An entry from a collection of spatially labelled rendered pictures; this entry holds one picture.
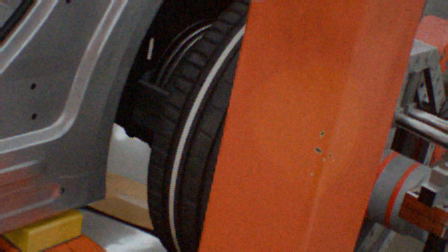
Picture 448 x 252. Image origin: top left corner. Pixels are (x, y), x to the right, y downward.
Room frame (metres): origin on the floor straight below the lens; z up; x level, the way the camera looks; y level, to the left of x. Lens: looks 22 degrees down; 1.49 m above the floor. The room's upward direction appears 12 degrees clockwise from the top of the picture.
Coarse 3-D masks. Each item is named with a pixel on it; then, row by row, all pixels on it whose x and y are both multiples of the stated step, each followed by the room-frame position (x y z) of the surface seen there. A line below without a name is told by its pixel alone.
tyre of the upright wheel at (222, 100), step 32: (224, 32) 1.41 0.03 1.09; (192, 64) 1.38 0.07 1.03; (224, 64) 1.36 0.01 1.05; (192, 96) 1.35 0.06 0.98; (224, 96) 1.31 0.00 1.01; (160, 128) 1.34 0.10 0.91; (192, 128) 1.31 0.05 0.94; (160, 160) 1.33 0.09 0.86; (192, 160) 1.29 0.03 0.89; (160, 192) 1.33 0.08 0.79; (192, 192) 1.28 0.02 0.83; (160, 224) 1.35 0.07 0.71; (192, 224) 1.29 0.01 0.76
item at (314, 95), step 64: (256, 0) 0.97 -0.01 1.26; (320, 0) 0.92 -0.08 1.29; (384, 0) 0.91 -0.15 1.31; (256, 64) 0.96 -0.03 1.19; (320, 64) 0.91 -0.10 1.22; (384, 64) 0.95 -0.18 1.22; (256, 128) 0.94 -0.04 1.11; (320, 128) 0.89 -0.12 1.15; (384, 128) 0.99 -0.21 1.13; (256, 192) 0.93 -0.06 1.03; (320, 192) 0.88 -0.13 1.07
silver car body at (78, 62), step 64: (0, 0) 1.54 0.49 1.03; (64, 0) 1.23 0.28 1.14; (128, 0) 1.32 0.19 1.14; (0, 64) 1.15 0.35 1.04; (64, 64) 1.25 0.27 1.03; (128, 64) 1.34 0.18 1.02; (0, 128) 1.15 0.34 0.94; (64, 128) 1.24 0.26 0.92; (0, 192) 1.13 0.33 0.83; (64, 192) 1.25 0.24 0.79
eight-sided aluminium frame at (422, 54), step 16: (416, 48) 1.48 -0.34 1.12; (432, 48) 1.51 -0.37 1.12; (416, 64) 1.46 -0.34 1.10; (432, 64) 1.52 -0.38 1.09; (432, 80) 1.55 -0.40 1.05; (416, 96) 1.63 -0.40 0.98; (432, 96) 1.58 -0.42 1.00; (432, 112) 1.63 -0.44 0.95; (416, 144) 1.68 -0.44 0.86; (432, 144) 1.65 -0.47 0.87; (368, 224) 1.60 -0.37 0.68; (368, 240) 1.59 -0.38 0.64; (384, 240) 1.56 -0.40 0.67
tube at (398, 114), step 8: (400, 96) 1.41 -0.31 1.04; (400, 112) 1.41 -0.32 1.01; (392, 120) 1.40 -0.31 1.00; (400, 120) 1.39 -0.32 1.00; (408, 120) 1.39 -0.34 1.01; (416, 120) 1.38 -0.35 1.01; (408, 128) 1.38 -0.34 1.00; (416, 128) 1.37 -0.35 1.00; (424, 128) 1.36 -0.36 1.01; (432, 128) 1.36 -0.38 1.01; (424, 136) 1.36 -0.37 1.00; (432, 136) 1.35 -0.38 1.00; (440, 136) 1.34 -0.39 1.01; (440, 144) 1.33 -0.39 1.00; (440, 168) 1.20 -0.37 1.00; (432, 176) 1.19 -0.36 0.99; (440, 176) 1.18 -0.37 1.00; (440, 184) 1.18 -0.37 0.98
